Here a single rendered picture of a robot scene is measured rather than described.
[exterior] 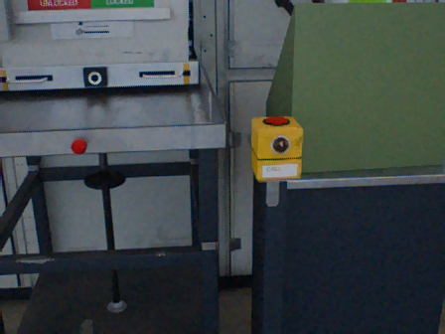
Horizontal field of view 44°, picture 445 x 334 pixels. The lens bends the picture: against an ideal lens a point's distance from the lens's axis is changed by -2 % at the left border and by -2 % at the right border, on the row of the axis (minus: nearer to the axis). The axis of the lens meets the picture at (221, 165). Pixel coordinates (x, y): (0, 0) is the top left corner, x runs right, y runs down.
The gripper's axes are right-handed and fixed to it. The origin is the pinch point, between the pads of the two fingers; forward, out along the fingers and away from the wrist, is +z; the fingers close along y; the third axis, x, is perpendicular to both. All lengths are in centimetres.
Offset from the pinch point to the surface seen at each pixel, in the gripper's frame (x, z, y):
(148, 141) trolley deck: -69, -20, 26
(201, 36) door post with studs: -20.2, -15.4, -25.9
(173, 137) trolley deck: -65, -17, 28
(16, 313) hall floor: -128, 8, -67
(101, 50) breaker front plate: -53, -37, -5
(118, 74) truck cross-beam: -55, -30, -4
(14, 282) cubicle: -121, 2, -72
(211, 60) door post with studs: -23.1, -7.5, -26.6
